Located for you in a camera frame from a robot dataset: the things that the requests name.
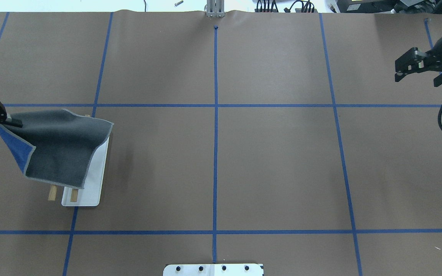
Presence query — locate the blue microfiber towel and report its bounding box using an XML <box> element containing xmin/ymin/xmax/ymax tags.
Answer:
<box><xmin>0</xmin><ymin>109</ymin><xmax>114</xmax><ymax>190</ymax></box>

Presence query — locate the wooden rack bar far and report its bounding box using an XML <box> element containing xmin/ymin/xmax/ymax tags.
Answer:
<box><xmin>48</xmin><ymin>184</ymin><xmax>58</xmax><ymax>201</ymax></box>

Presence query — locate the white towel rack base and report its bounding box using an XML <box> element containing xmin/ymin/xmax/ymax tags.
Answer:
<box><xmin>61</xmin><ymin>138</ymin><xmax>109</xmax><ymax>207</ymax></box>

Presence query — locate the black equipment box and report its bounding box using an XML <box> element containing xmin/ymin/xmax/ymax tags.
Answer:
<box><xmin>335</xmin><ymin>0</ymin><xmax>442</xmax><ymax>14</ymax></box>

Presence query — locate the black USB hub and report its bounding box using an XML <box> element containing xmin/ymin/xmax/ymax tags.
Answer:
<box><xmin>254</xmin><ymin>0</ymin><xmax>279</xmax><ymax>13</ymax></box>

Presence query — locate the aluminium camera post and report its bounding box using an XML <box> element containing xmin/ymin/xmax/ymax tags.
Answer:
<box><xmin>205</xmin><ymin>0</ymin><xmax>226</xmax><ymax>18</ymax></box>

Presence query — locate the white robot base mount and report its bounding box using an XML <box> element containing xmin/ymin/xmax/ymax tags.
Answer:
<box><xmin>163</xmin><ymin>263</ymin><xmax>264</xmax><ymax>276</ymax></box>

